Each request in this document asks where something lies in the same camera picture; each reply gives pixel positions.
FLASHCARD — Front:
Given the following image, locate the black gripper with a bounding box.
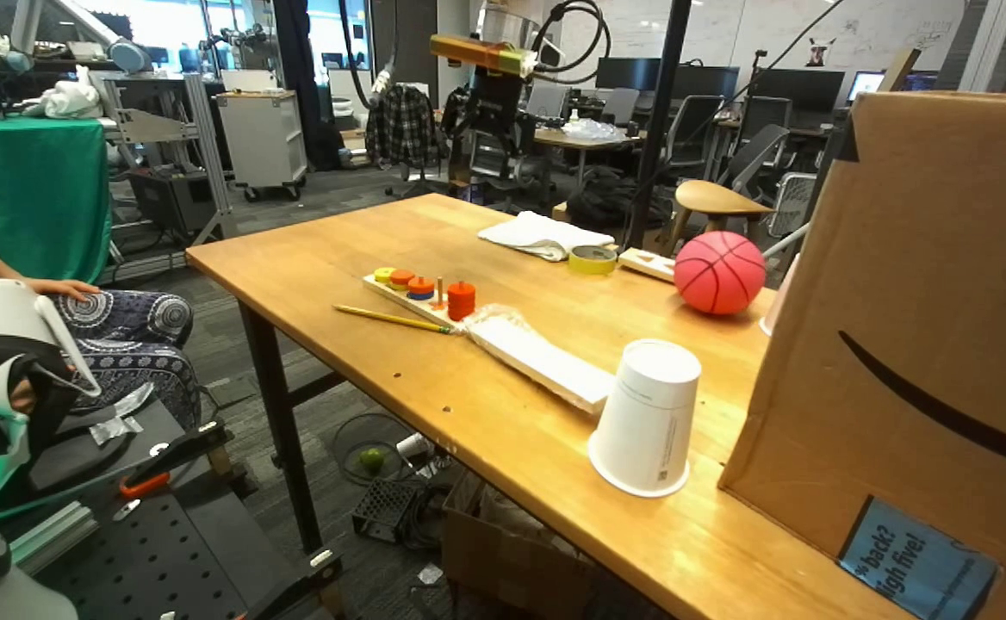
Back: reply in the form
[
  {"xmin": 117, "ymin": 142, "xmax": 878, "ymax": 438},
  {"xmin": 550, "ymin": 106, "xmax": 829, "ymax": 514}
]
[{"xmin": 460, "ymin": 67, "xmax": 528, "ymax": 134}]

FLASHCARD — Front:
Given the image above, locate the pink rubber basketball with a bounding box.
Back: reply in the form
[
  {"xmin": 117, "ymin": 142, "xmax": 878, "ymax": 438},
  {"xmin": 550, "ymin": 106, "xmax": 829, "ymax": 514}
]
[{"xmin": 672, "ymin": 226, "xmax": 773, "ymax": 319}]

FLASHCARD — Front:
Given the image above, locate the person right hand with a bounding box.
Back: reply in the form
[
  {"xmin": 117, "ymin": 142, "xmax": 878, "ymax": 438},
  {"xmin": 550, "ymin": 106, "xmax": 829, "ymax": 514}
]
[{"xmin": 23, "ymin": 270, "xmax": 103, "ymax": 305}]

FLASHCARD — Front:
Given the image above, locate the plaid jacket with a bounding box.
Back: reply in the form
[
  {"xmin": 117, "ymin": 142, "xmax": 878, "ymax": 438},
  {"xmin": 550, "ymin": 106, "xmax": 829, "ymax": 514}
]
[{"xmin": 363, "ymin": 78, "xmax": 444, "ymax": 174}]

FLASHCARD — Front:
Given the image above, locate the round background table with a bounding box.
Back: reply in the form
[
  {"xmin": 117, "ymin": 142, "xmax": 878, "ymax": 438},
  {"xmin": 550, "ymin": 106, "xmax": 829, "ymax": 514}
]
[{"xmin": 532, "ymin": 114, "xmax": 646, "ymax": 153}]

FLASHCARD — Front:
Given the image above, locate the folded white towel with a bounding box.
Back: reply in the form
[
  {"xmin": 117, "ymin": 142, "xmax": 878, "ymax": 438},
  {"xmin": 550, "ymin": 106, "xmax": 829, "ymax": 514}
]
[{"xmin": 475, "ymin": 206, "xmax": 620, "ymax": 266}]

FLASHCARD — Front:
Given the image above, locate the wide black computer monitor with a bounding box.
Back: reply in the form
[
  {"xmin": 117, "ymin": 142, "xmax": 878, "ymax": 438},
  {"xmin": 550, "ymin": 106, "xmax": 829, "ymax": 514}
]
[{"xmin": 594, "ymin": 56, "xmax": 743, "ymax": 104}]

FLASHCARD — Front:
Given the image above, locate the yellow tape roll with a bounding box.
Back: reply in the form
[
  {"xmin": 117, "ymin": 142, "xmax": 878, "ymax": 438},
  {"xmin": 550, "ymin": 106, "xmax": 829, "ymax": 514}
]
[{"xmin": 565, "ymin": 239, "xmax": 622, "ymax": 278}]

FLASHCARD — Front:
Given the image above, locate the red cylinder block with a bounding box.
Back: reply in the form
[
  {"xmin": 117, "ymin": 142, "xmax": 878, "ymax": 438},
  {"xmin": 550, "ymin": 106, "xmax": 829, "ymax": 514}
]
[{"xmin": 444, "ymin": 278, "xmax": 480, "ymax": 322}]

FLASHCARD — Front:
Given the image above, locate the wooden strip with holes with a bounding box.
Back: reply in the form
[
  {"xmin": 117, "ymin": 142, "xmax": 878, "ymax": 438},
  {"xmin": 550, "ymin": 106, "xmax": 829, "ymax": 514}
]
[{"xmin": 618, "ymin": 243, "xmax": 682, "ymax": 284}]

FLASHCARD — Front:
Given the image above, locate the white wheeled cart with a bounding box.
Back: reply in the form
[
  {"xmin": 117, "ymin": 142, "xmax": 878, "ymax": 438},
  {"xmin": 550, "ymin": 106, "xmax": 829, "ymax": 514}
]
[{"xmin": 218, "ymin": 87, "xmax": 309, "ymax": 204}]

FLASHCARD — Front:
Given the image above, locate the yellow pencil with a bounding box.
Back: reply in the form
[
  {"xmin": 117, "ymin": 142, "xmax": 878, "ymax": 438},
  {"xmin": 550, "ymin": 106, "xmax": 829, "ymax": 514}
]
[{"xmin": 330, "ymin": 298, "xmax": 450, "ymax": 338}]

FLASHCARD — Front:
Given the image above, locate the round wooden stool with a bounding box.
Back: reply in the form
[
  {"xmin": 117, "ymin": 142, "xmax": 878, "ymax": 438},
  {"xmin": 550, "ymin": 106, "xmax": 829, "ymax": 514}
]
[{"xmin": 669, "ymin": 174, "xmax": 776, "ymax": 251}]

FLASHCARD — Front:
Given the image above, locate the long white foam board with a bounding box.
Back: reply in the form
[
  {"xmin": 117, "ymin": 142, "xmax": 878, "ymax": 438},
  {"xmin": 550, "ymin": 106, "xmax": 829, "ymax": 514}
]
[{"xmin": 457, "ymin": 301, "xmax": 620, "ymax": 417}]

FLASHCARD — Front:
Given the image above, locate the grey metal shelf rack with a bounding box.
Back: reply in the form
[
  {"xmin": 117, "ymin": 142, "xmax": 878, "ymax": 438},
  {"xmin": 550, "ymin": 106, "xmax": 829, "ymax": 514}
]
[{"xmin": 100, "ymin": 72, "xmax": 233, "ymax": 246}]

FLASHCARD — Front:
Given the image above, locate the small dark tripod gadget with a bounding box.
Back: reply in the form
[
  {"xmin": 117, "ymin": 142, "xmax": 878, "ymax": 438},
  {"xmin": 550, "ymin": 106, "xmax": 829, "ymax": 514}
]
[{"xmin": 804, "ymin": 35, "xmax": 842, "ymax": 67}]

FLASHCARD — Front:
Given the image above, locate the white paper cup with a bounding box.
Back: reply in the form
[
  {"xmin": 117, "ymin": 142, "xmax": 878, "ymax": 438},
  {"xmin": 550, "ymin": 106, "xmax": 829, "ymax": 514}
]
[{"xmin": 587, "ymin": 334, "xmax": 705, "ymax": 501}]

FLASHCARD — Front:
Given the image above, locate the lit computer monitor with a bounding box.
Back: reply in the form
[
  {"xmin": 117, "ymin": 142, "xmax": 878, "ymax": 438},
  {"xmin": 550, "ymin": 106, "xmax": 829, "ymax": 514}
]
[{"xmin": 843, "ymin": 64, "xmax": 891, "ymax": 104}]

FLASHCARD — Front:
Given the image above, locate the patterned trouser leg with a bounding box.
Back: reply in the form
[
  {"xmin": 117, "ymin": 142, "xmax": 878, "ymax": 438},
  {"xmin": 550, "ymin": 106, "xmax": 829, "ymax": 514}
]
[{"xmin": 52, "ymin": 284, "xmax": 202, "ymax": 430}]

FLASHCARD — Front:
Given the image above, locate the brown cardboard floor box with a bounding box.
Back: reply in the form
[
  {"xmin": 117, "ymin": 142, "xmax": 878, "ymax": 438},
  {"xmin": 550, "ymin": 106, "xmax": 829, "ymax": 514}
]
[{"xmin": 441, "ymin": 501, "xmax": 603, "ymax": 620}]

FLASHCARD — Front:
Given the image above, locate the green cloth covered table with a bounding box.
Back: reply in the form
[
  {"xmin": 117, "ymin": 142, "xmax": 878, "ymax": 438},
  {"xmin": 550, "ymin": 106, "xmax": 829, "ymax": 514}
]
[{"xmin": 0, "ymin": 114, "xmax": 114, "ymax": 309}]

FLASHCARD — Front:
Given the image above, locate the large cardboard shipping box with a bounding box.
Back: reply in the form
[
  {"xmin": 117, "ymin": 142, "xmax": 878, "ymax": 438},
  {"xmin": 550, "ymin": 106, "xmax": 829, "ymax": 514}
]
[{"xmin": 717, "ymin": 87, "xmax": 1006, "ymax": 620}]

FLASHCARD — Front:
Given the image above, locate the aluminium extrusion bar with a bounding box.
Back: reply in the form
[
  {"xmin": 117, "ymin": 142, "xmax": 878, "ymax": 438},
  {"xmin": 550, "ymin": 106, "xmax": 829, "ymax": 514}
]
[{"xmin": 6, "ymin": 494, "xmax": 100, "ymax": 575}]

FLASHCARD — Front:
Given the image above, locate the wire fan with green ball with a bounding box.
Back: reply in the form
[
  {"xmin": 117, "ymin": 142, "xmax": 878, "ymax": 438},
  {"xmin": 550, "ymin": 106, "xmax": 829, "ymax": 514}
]
[{"xmin": 330, "ymin": 409, "xmax": 416, "ymax": 492}]

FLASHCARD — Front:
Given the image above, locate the black table leg frame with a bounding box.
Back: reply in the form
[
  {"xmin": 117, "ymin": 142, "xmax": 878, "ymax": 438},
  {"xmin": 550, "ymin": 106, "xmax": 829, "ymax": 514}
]
[{"xmin": 233, "ymin": 301, "xmax": 341, "ymax": 582}]

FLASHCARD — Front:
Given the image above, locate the black orange handled tool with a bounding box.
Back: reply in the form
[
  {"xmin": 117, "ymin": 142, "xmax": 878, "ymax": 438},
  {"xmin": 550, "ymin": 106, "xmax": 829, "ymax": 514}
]
[{"xmin": 117, "ymin": 417, "xmax": 230, "ymax": 501}]

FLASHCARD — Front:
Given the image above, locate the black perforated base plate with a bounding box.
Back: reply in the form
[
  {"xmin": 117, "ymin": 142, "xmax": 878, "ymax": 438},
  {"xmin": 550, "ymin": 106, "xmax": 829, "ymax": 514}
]
[{"xmin": 40, "ymin": 492, "xmax": 307, "ymax": 620}]

